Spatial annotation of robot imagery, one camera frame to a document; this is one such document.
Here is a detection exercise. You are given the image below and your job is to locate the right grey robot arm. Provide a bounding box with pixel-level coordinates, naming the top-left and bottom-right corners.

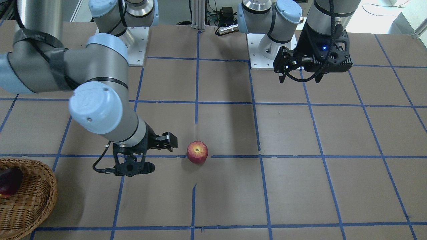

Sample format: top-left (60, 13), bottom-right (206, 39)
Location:
top-left (1, 0), bottom-right (157, 177)

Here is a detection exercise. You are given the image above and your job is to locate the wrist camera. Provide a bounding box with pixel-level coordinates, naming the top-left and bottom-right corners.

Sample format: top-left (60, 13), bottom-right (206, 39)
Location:
top-left (152, 132), bottom-right (178, 152)
top-left (273, 46), bottom-right (302, 74)

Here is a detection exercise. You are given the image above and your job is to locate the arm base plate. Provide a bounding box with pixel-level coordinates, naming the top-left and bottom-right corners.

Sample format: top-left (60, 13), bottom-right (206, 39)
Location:
top-left (247, 34), bottom-right (297, 70)
top-left (95, 27), bottom-right (150, 66)

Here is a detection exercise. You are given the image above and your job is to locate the dark red apple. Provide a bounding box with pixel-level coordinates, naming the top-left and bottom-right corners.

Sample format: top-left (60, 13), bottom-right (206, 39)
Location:
top-left (0, 167), bottom-right (23, 199)

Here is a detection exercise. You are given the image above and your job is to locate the red yellow apple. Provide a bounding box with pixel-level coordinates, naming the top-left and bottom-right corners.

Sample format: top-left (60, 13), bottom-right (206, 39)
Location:
top-left (186, 140), bottom-right (208, 164)

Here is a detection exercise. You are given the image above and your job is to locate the woven wicker basket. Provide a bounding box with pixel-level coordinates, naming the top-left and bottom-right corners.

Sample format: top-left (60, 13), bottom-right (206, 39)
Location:
top-left (0, 157), bottom-right (58, 240)

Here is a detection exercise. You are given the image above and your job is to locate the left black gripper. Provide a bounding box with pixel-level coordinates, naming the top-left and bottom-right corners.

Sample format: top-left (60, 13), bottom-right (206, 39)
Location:
top-left (279, 25), bottom-right (353, 84)

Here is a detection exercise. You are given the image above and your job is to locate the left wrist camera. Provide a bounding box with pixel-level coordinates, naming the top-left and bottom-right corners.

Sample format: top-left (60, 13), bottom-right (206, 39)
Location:
top-left (273, 46), bottom-right (302, 74)

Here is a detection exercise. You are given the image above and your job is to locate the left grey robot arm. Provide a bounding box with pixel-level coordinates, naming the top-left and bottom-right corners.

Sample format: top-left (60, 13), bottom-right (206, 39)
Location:
top-left (237, 0), bottom-right (360, 83)

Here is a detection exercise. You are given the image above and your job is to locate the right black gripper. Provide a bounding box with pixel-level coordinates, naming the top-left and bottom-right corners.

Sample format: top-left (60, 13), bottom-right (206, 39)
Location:
top-left (113, 125), bottom-right (157, 177)

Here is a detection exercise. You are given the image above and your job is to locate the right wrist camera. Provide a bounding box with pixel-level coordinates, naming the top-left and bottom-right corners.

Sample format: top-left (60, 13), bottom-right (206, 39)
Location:
top-left (152, 132), bottom-right (178, 152)

